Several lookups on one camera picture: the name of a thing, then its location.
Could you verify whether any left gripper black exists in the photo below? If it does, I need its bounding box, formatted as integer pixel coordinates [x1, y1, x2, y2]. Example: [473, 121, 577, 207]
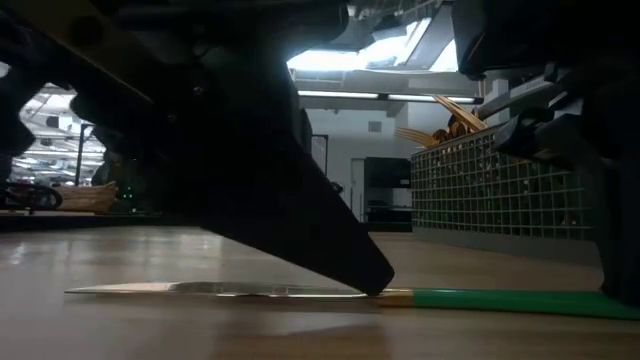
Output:
[0, 0, 351, 231]

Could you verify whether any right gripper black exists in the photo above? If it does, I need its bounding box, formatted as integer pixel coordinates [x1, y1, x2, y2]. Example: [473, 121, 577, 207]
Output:
[451, 0, 640, 171]

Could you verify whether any gold knife green handle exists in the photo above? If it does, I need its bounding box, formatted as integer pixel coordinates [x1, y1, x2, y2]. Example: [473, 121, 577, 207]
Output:
[64, 281, 640, 321]

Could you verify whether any grey mesh cutlery caddy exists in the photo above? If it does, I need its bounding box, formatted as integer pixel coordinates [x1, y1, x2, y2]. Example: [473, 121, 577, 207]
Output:
[410, 74, 604, 264]

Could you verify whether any black cabinet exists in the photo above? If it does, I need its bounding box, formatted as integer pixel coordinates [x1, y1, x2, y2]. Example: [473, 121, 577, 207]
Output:
[363, 156, 412, 232]

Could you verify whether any long ceiling light bar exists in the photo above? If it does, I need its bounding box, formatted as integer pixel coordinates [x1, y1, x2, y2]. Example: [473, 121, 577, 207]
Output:
[298, 89, 484, 105]

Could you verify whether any black gantry frame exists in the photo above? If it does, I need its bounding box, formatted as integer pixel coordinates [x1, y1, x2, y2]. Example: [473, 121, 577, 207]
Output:
[74, 122, 96, 186]

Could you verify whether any black aluminium table frame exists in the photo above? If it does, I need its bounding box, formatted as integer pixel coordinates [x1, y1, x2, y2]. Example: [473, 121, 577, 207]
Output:
[0, 212, 414, 234]

